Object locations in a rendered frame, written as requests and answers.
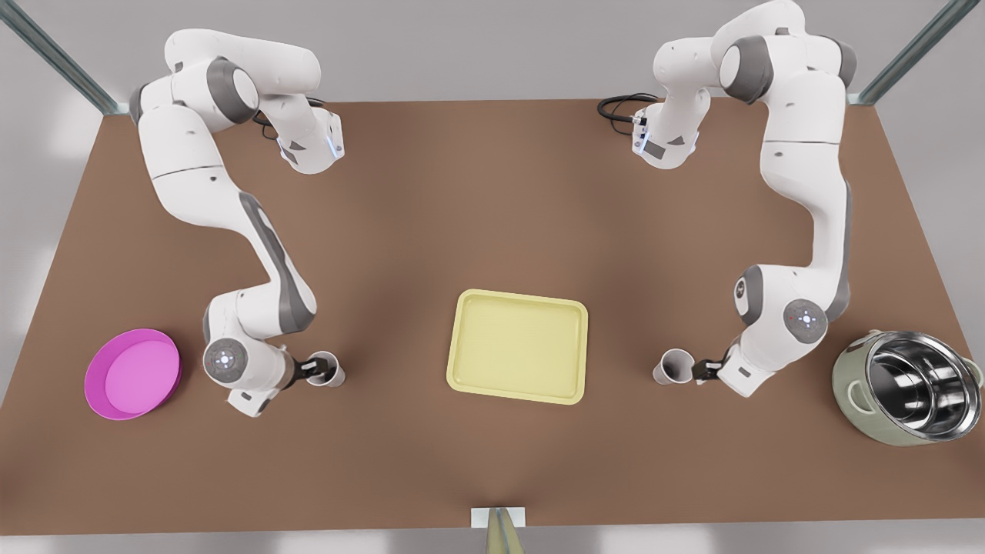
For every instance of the white cup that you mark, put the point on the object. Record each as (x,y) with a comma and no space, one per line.
(328,370)
(674,366)

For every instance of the yellow tray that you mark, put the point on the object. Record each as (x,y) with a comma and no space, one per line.
(518,345)

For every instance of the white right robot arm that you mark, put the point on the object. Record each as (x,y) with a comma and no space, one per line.
(202,192)

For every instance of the silver frame post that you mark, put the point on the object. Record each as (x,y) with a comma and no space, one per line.
(500,531)
(61,55)
(916,51)

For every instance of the pink bowl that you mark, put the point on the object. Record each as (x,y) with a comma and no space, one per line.
(132,374)

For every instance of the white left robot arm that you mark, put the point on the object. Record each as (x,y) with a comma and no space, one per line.
(802,161)

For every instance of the green steel pot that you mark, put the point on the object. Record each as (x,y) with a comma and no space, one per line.
(908,387)

